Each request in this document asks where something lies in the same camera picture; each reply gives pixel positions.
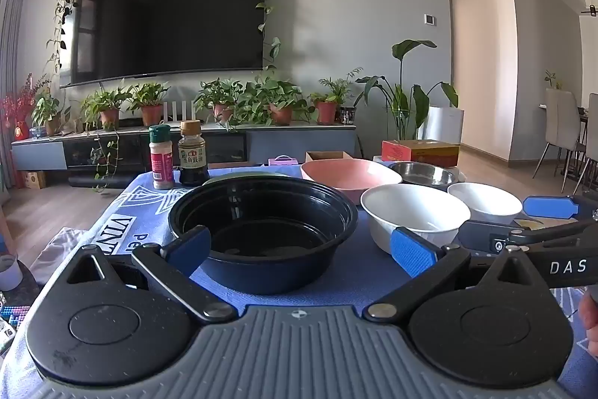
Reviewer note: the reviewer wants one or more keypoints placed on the white cylindrical planter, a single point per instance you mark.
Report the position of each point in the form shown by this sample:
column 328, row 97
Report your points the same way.
column 443, row 124

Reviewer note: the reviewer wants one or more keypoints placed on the potted plant terracotta pot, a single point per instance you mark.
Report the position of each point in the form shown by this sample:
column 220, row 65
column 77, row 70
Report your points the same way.
column 100, row 109
column 220, row 96
column 268, row 101
column 147, row 99

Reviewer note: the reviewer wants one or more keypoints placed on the dark soy sauce bottle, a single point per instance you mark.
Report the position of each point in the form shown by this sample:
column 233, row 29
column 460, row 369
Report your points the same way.
column 193, row 163

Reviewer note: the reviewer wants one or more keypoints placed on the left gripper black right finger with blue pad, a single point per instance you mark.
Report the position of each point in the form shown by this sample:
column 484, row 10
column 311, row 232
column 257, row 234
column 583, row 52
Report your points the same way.
column 432, row 271

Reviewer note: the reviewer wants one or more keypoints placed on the large white bowl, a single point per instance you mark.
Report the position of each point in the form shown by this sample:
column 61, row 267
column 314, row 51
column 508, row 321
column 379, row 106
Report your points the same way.
column 431, row 213

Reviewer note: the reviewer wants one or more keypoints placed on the red flower arrangement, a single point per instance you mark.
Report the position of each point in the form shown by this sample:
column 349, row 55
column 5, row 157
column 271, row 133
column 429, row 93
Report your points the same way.
column 15, row 107

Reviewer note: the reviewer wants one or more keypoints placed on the white printed cloth bag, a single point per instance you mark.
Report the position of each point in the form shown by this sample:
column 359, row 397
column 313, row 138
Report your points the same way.
column 56, row 251

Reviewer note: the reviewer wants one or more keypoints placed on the long grey tv cabinet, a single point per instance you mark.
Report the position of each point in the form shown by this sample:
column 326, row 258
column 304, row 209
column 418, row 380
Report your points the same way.
column 115, row 158

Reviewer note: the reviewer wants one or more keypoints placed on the small pink container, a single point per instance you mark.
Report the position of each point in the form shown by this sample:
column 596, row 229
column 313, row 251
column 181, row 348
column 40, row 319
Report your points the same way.
column 282, row 160

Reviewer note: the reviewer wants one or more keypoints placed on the white wifi router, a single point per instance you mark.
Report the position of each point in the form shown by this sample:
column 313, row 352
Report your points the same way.
column 178, row 111

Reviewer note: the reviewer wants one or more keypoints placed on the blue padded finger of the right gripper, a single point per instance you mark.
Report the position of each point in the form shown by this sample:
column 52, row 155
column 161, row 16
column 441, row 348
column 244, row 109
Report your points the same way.
column 561, row 207

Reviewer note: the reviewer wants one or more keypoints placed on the wall mounted black television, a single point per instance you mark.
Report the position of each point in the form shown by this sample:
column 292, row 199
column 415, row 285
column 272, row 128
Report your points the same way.
column 168, row 11

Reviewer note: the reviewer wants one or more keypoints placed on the blue printed tablecloth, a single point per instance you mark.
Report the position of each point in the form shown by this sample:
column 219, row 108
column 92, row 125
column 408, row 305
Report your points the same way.
column 359, row 274

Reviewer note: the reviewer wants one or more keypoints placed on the grey dining chair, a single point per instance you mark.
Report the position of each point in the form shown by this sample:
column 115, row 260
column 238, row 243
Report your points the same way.
column 563, row 128
column 591, row 152

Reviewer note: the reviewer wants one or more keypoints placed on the large leafy floor plant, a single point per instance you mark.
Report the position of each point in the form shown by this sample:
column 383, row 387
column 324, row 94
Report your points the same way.
column 409, row 107

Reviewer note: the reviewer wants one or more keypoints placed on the potted plant red pot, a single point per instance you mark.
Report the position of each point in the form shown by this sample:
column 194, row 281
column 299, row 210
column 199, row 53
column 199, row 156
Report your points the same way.
column 336, row 92

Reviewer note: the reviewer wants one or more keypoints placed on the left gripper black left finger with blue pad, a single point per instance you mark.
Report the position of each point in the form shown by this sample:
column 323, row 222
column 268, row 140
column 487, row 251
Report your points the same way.
column 168, row 271

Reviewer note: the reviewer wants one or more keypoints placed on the leftmost potted plant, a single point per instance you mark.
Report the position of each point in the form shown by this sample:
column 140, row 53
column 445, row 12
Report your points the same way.
column 49, row 113

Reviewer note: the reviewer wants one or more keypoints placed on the person's right hand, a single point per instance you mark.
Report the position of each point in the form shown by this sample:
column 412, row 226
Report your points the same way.
column 588, row 313

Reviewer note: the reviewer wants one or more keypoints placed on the stainless steel bowl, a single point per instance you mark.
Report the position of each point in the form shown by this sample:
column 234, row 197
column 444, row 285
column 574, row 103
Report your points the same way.
column 424, row 174

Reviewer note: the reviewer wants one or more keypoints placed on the pink spice shaker green cap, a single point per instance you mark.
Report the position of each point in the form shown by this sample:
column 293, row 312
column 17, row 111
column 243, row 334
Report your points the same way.
column 161, row 156

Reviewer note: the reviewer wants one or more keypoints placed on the wall thermostat panel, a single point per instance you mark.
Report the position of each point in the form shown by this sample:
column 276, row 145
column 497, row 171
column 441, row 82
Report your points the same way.
column 430, row 19

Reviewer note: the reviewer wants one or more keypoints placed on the black plastic bowl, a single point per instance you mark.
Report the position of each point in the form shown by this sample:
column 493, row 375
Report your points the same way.
column 269, row 236

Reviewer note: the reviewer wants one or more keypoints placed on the red cardboard box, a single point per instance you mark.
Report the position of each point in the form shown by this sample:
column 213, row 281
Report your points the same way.
column 424, row 151

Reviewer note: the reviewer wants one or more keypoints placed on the white cup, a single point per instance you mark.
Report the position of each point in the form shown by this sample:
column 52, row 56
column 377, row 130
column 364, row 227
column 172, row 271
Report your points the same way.
column 10, row 273

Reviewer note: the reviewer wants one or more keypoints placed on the pink bowl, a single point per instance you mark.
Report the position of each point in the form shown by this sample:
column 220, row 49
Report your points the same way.
column 350, row 176

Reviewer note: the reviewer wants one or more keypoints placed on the open brown cardboard box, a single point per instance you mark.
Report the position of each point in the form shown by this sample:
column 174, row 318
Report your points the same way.
column 326, row 155

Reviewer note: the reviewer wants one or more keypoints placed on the small white bowl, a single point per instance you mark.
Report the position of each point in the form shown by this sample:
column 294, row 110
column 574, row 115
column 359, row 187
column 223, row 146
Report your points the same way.
column 487, row 203

